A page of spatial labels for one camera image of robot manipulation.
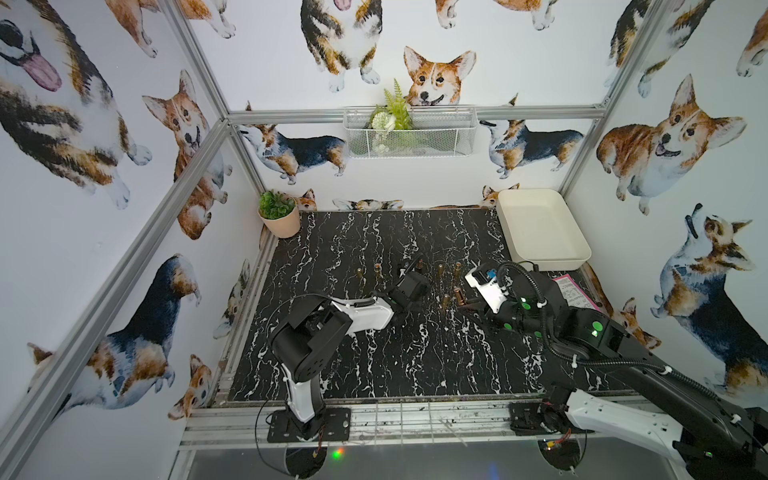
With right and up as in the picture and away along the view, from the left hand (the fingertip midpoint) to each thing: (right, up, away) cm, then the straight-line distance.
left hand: (417, 287), depth 95 cm
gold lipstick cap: (-20, +4, +7) cm, 21 cm away
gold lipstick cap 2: (+8, +4, +7) cm, 12 cm away
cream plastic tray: (+47, +19, +16) cm, 53 cm away
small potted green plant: (-48, +24, +9) cm, 54 cm away
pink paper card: (+51, -3, +3) cm, 51 cm away
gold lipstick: (-13, +5, +6) cm, 15 cm away
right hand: (+8, +1, -29) cm, 30 cm away
